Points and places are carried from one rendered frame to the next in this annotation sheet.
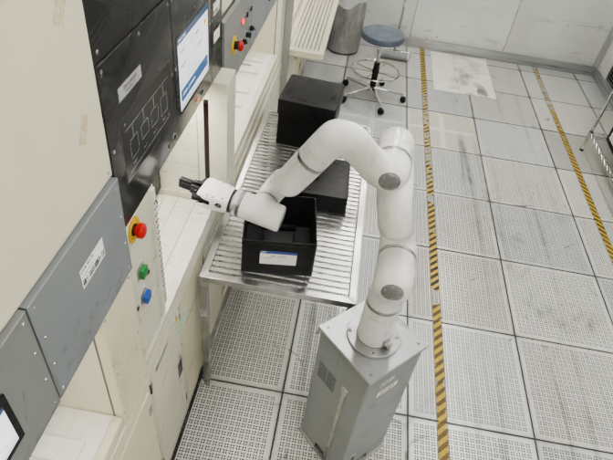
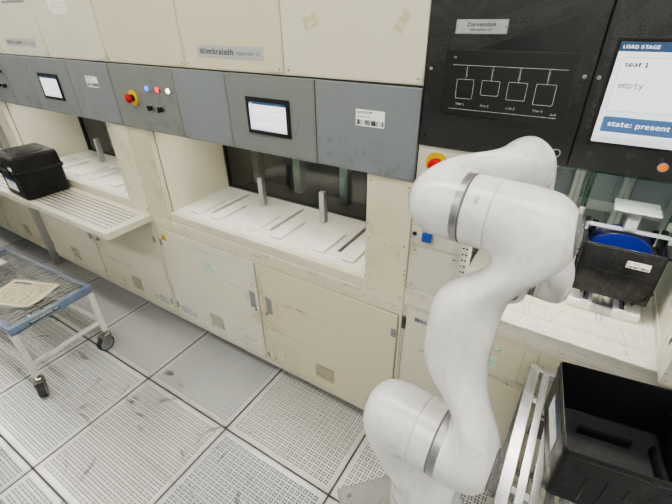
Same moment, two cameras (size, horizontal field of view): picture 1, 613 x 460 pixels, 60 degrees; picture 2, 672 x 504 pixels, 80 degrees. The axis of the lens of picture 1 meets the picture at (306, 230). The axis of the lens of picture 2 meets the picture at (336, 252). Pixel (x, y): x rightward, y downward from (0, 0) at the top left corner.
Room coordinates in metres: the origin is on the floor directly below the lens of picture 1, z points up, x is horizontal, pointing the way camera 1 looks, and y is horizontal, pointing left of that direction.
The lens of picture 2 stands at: (1.23, -0.73, 1.75)
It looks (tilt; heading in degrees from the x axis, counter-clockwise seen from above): 31 degrees down; 120
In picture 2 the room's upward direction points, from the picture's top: 1 degrees counter-clockwise
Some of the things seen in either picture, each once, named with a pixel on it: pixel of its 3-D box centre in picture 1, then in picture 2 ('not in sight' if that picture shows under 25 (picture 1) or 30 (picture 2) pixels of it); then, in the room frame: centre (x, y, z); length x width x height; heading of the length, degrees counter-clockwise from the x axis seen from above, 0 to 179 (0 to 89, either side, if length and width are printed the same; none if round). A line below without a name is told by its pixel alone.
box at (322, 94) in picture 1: (309, 113); not in sight; (2.40, 0.07, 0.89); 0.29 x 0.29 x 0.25; 83
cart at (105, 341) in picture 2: not in sight; (27, 310); (-1.29, -0.04, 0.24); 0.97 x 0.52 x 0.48; 0
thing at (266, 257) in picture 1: (279, 234); (616, 441); (1.52, 0.10, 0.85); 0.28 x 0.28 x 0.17; 6
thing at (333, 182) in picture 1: (316, 181); not in sight; (1.93, -0.01, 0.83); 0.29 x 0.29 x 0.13; 0
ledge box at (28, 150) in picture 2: not in sight; (31, 170); (-1.56, 0.39, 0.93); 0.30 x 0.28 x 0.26; 175
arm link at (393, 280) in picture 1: (390, 285); (411, 444); (1.13, -0.28, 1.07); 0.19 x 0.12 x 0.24; 173
